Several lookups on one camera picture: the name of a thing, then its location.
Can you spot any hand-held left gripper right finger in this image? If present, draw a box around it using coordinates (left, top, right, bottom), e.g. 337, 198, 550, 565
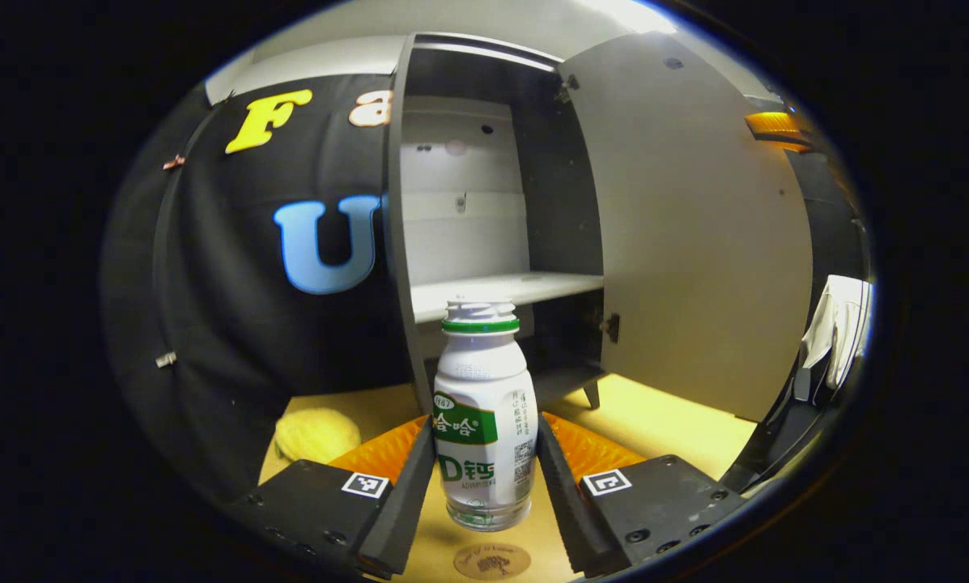
536, 413, 747, 579

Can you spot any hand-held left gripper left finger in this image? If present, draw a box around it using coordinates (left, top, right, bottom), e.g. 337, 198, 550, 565
225, 415, 438, 579

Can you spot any round wooden coaster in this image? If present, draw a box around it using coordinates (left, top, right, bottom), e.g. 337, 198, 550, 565
453, 543, 532, 581

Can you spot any grey cabinet door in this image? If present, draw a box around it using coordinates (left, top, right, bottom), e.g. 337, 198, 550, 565
559, 31, 815, 423

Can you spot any white bottle green label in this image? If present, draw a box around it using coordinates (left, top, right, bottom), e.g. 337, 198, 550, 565
432, 298, 540, 533

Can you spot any dark grey cabinet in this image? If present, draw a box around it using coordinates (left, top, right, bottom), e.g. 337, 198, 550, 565
383, 32, 614, 414

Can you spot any white cabinet shelf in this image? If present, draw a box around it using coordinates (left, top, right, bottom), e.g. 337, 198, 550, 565
410, 271, 605, 325

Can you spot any yellow round pad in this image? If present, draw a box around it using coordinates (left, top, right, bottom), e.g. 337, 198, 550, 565
274, 407, 363, 464

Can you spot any ceiling light panel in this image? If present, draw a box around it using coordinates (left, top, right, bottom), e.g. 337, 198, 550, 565
581, 0, 679, 35

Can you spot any black backdrop cloth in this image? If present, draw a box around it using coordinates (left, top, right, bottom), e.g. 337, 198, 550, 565
100, 73, 865, 503

